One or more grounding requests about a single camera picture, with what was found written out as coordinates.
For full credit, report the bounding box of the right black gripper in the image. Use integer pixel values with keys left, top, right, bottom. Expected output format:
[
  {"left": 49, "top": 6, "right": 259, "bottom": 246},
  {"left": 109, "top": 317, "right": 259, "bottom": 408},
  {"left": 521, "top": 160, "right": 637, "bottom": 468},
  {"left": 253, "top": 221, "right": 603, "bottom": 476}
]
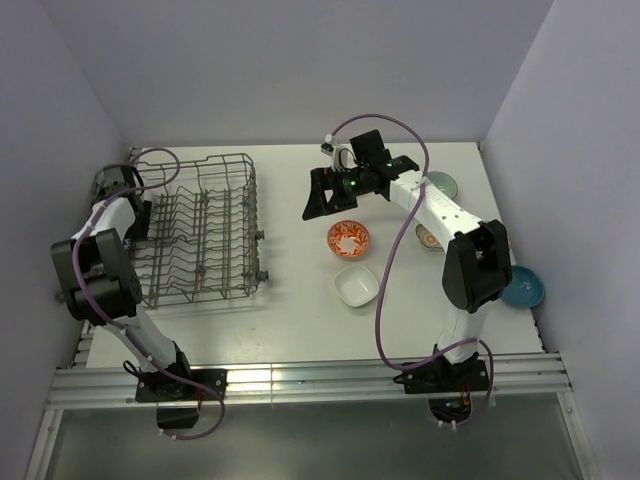
[{"left": 303, "top": 165, "right": 370, "bottom": 220}]

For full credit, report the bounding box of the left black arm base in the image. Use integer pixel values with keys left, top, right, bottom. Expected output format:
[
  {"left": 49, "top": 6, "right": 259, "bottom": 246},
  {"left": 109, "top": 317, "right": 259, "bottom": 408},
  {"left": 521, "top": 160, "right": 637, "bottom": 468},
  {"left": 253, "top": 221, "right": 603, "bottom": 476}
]
[{"left": 123, "top": 360, "right": 227, "bottom": 431}]

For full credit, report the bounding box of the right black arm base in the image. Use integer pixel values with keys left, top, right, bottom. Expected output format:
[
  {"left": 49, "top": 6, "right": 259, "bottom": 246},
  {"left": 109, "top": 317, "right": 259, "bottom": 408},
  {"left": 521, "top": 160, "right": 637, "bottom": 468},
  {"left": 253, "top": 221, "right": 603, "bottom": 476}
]
[{"left": 393, "top": 353, "right": 490, "bottom": 394}]

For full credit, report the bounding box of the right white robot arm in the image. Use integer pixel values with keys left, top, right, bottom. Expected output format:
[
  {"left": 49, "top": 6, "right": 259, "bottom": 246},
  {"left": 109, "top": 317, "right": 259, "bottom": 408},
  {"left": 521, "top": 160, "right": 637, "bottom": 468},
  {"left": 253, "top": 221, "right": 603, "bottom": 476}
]
[{"left": 302, "top": 130, "right": 512, "bottom": 390}]

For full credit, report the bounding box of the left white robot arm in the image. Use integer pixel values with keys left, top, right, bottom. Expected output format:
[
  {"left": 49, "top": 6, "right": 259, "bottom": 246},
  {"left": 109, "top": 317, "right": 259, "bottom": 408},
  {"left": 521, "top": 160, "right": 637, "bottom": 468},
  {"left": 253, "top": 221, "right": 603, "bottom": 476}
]
[{"left": 50, "top": 165, "right": 195, "bottom": 401}]

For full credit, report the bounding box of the small flower shaped dish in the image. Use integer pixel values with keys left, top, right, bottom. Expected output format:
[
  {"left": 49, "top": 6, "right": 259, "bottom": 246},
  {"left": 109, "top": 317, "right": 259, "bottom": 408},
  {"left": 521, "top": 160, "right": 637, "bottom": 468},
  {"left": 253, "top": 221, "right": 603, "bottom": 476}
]
[{"left": 415, "top": 224, "right": 442, "bottom": 250}]

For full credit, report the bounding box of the orange floral pattern bowl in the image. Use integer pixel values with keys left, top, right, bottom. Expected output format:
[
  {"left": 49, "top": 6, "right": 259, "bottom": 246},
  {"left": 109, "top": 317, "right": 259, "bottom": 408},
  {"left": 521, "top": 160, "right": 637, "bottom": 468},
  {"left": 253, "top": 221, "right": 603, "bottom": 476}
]
[{"left": 327, "top": 220, "right": 371, "bottom": 260}]

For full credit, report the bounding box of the white square bowl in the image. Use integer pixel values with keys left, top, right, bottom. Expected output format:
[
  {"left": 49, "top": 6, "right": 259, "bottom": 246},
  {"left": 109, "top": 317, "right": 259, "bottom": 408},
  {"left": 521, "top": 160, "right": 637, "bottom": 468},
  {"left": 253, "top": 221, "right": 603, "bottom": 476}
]
[{"left": 334, "top": 265, "right": 379, "bottom": 308}]

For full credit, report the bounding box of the pale teal bowl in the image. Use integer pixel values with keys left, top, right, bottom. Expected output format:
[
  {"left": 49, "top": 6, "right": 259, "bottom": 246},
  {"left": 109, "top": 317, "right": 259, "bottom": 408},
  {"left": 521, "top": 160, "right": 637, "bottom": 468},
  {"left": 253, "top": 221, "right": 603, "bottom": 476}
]
[{"left": 427, "top": 171, "right": 459, "bottom": 199}]

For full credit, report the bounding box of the blue glazed bowl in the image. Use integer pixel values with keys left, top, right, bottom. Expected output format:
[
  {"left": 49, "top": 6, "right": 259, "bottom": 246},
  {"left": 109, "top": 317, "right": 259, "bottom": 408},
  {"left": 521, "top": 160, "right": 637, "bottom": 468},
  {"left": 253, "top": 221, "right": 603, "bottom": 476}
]
[{"left": 502, "top": 265, "right": 545, "bottom": 309}]

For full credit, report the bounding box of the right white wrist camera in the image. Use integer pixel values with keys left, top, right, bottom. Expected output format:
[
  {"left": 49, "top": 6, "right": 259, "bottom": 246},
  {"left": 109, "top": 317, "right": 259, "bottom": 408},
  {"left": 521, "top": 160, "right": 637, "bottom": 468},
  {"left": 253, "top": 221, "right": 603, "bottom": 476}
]
[{"left": 320, "top": 134, "right": 353, "bottom": 172}]

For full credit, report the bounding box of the grey wire dish rack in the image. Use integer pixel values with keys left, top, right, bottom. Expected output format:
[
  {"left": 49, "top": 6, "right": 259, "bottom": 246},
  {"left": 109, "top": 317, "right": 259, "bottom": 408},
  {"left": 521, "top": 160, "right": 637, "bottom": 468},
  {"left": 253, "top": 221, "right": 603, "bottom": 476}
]
[{"left": 127, "top": 150, "right": 268, "bottom": 310}]

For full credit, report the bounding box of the aluminium mounting rail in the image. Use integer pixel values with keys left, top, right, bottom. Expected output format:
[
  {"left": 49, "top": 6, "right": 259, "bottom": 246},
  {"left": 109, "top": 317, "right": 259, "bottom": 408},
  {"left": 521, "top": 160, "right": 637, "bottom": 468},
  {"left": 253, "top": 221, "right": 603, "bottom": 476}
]
[{"left": 45, "top": 353, "right": 572, "bottom": 411}]

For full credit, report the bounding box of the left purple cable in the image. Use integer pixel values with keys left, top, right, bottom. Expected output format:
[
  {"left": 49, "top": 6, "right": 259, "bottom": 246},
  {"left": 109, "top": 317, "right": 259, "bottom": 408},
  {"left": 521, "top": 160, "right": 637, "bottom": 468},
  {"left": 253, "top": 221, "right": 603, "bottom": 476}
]
[{"left": 72, "top": 148, "right": 226, "bottom": 441}]

